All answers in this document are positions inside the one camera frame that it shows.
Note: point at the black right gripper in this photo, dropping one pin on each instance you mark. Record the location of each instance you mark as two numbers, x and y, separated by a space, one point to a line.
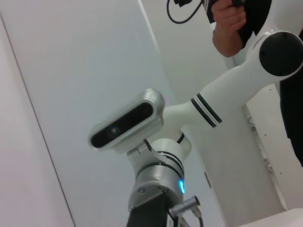
151 212

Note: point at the bare person forearm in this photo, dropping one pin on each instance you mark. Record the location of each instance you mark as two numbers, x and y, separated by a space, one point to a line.
225 45

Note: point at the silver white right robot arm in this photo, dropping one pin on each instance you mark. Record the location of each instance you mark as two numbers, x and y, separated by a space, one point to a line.
232 82

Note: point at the bare person hand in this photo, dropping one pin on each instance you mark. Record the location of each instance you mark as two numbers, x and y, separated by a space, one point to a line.
227 17

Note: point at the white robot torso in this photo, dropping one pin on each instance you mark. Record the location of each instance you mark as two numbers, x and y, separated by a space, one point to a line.
272 132

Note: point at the person black shirt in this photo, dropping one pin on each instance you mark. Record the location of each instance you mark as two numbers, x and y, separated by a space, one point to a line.
293 106

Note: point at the small grey wall hinge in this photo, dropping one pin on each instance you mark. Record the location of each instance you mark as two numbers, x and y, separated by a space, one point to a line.
208 180

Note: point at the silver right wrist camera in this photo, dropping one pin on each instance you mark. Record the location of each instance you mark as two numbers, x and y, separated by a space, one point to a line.
127 118

